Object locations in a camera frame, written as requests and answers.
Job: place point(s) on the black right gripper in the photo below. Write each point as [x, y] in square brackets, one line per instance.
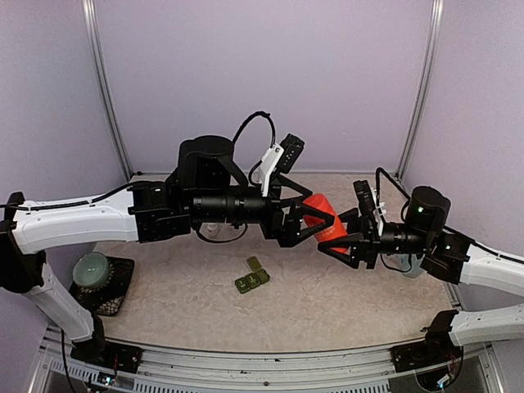
[367, 223]

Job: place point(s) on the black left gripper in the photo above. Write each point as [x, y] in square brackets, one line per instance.
[287, 232]

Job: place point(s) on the green pill organizer box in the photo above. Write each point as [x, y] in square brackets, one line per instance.
[257, 277]

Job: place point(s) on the small white bottle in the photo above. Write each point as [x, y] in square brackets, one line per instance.
[212, 229]

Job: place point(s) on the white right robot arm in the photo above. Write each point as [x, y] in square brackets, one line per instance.
[445, 254]

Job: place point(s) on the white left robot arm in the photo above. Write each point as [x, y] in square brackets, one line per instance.
[206, 187]

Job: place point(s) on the light blue mug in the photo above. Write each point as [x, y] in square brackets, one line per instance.
[411, 267]

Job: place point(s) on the black square tray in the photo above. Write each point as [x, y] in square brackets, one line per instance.
[107, 299]

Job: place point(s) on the green ceramic bowl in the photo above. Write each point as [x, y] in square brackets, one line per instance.
[91, 270]

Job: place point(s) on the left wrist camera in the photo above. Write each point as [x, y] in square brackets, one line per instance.
[279, 158]

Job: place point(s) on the front aluminium rail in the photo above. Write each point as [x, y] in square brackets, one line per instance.
[163, 369]

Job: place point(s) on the right aluminium frame post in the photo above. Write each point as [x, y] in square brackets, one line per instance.
[424, 83]

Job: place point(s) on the aluminium frame post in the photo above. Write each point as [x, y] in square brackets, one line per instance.
[95, 44]
[424, 83]

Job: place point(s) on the left aluminium frame post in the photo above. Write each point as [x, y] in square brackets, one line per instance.
[95, 44]

